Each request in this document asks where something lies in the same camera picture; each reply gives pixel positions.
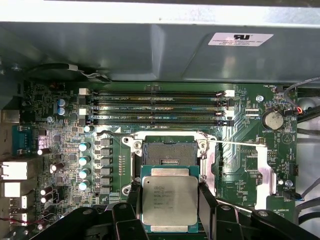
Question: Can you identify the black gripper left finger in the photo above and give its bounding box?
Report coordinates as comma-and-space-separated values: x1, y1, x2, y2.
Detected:
28, 181, 151, 240

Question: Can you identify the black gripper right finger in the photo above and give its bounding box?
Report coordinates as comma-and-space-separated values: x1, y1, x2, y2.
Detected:
198, 181, 320, 240

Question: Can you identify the silver CPU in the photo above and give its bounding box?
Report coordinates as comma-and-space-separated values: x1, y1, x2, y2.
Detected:
139, 164, 201, 233

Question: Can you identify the metal socket cover frame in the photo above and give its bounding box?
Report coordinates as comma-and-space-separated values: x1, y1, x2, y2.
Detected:
203, 139, 278, 211

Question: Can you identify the thin metal locking lever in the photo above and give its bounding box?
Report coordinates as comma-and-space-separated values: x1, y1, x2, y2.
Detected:
206, 140, 266, 148
94, 130, 139, 139

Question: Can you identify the CPU socket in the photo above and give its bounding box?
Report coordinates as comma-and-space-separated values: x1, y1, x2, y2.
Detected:
121, 131, 218, 201

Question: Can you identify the green motherboard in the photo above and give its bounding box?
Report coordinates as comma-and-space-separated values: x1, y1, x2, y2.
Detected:
21, 79, 300, 240

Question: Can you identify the RAM slot with black clips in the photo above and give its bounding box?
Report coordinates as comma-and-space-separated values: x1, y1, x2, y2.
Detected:
86, 98, 235, 108
86, 116, 235, 127

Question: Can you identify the silver coin battery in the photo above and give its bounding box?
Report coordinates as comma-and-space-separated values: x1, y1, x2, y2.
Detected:
261, 109, 285, 133

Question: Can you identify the RAM slot with white clips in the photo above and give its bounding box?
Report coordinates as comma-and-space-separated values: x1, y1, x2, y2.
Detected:
79, 87, 236, 99
79, 107, 236, 117

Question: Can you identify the open grey PC case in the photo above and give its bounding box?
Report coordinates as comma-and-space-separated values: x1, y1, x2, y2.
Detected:
0, 0, 320, 240

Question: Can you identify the black taped cable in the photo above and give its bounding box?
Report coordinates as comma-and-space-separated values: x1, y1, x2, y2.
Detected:
27, 62, 111, 83

